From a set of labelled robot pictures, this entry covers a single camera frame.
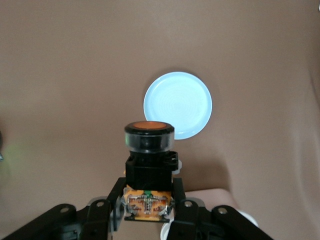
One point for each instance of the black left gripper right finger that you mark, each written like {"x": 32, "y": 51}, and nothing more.
{"x": 200, "y": 225}

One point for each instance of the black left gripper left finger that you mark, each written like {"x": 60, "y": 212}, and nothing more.
{"x": 62, "y": 222}

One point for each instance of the orange push button switch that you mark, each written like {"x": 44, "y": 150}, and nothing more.
{"x": 148, "y": 172}

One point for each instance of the white lidded storage box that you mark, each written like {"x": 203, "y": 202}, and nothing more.
{"x": 212, "y": 197}

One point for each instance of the light blue round plate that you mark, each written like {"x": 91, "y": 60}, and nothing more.
{"x": 182, "y": 102}

